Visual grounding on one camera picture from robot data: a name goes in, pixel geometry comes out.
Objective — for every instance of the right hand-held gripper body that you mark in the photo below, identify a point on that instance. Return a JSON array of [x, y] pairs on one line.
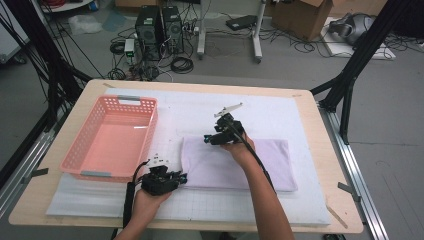
[[230, 131]]

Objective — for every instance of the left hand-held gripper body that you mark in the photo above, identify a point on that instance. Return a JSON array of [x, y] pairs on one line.
[[156, 183]]

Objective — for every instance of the lavender printed shirt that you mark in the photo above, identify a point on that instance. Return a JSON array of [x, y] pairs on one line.
[[213, 166]]

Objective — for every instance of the pink plastic basket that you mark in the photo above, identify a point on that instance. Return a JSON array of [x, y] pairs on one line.
[[113, 146]]

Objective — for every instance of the person's right hand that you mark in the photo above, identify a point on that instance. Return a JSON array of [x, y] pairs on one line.
[[243, 151]]

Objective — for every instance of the person's left hand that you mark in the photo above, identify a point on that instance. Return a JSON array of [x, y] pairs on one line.
[[146, 206]]

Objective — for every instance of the white grid mat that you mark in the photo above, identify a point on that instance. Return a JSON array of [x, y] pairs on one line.
[[200, 106]]

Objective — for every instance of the white metal stand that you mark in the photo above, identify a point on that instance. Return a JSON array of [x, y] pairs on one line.
[[201, 33]]

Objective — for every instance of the black flat device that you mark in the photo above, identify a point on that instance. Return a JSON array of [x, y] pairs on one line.
[[241, 22]]

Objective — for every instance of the black computer tower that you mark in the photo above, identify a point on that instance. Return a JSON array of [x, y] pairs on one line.
[[173, 30], [148, 33]]

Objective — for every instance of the small white box device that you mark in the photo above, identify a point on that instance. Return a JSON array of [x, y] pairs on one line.
[[129, 48]]

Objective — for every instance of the open cardboard box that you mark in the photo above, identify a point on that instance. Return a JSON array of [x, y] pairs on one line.
[[300, 20]]

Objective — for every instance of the white flat board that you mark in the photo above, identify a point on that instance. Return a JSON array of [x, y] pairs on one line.
[[340, 50]]

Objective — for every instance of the blue sheet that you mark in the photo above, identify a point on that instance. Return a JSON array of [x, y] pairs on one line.
[[114, 20]]

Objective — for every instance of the grey rounded device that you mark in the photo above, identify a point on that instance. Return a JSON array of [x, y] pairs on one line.
[[353, 28]]

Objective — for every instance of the clear plastic bag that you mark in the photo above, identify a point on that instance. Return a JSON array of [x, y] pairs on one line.
[[85, 24]]

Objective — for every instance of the round white table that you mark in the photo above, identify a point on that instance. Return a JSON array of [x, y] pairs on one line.
[[66, 6]]

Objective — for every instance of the white cabinet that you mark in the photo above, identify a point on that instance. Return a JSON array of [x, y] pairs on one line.
[[10, 43]]

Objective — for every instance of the aluminium rail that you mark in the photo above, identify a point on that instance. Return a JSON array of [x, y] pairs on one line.
[[353, 166], [31, 155]]

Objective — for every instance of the black metal frame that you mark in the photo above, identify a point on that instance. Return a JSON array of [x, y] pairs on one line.
[[43, 43], [361, 50]]

